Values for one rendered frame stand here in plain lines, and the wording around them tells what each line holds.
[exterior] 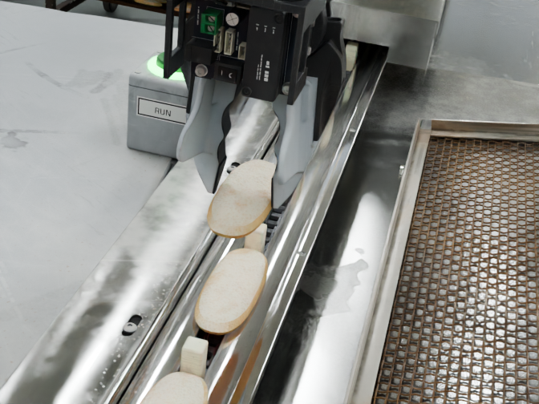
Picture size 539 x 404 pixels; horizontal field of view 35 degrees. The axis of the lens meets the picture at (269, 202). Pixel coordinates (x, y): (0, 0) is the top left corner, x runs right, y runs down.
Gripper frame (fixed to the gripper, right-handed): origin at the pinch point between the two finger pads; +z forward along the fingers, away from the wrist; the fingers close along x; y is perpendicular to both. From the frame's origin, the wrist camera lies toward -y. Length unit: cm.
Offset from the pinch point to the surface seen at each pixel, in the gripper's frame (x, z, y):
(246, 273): 0.5, 7.9, -0.6
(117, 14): -124, 95, -270
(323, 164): 1.9, 8.9, -20.4
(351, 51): -0.5, 7.8, -46.3
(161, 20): -107, 95, -274
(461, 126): 12.8, 3.8, -23.1
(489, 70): 16, 13, -62
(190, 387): 0.6, 7.9, 11.3
